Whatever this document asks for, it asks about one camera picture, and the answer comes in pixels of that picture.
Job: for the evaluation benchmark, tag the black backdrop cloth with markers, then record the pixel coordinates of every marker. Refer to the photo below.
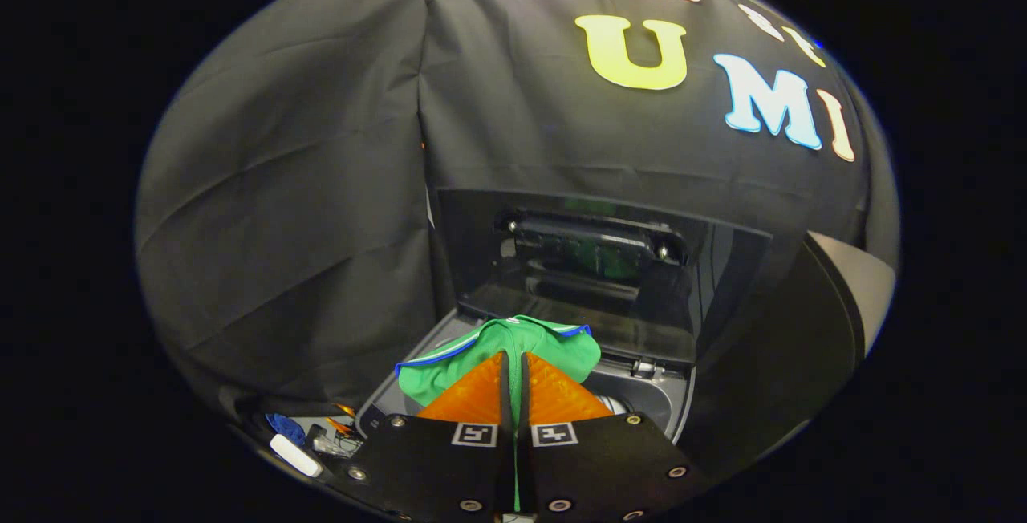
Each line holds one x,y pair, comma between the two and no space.
281,226

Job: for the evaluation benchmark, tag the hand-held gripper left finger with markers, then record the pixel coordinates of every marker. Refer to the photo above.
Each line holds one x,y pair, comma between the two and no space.
449,475

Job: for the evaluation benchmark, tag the white oblong block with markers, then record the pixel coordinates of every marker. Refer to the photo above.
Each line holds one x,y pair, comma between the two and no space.
295,455

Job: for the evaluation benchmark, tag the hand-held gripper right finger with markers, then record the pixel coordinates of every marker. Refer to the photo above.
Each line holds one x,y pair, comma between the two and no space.
594,475

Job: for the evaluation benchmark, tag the orange clamp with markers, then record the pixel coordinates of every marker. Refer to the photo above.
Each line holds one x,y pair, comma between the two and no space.
343,425

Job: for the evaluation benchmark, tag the green polo shirt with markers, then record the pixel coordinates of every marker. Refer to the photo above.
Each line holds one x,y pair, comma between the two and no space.
562,350

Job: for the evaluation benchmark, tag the blue crumpled object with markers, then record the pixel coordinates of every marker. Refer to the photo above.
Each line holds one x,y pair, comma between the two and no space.
286,428

